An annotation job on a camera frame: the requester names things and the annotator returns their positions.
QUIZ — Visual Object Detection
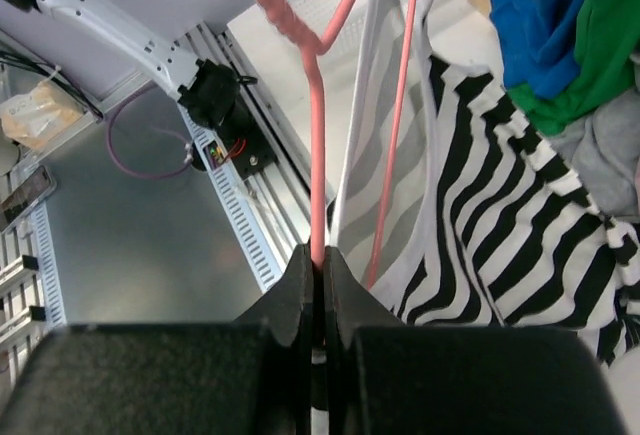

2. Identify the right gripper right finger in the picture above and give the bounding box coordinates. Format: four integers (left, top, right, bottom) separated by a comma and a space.
323, 247, 400, 350

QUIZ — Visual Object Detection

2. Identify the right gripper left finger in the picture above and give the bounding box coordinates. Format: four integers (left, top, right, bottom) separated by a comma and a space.
236, 244, 314, 343

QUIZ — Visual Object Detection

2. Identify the black white striped tank top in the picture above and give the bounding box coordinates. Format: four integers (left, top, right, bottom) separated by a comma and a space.
330, 0, 639, 365

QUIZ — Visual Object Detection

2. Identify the pink hanger of striped top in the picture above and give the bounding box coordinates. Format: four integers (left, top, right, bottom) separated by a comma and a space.
256, 0, 417, 288

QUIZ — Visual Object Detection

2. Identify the grey tank top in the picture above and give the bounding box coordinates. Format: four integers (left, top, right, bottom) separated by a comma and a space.
549, 89, 639, 223

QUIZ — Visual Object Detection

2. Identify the green tank top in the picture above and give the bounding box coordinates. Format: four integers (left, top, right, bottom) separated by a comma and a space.
508, 0, 639, 136

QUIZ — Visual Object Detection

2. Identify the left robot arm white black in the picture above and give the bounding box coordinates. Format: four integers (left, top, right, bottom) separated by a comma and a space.
5, 0, 240, 129

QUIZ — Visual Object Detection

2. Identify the blue tank top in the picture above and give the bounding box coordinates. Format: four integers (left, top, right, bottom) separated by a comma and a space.
490, 0, 584, 99

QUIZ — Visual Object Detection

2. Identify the white slotted cable duct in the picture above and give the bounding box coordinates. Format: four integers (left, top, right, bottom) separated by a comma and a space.
178, 107, 283, 294

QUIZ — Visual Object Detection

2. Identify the aluminium rail frame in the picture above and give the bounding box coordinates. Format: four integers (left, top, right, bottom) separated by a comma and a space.
181, 22, 310, 261

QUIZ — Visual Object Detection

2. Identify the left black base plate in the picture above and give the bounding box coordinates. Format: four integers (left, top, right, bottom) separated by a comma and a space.
218, 115, 277, 180

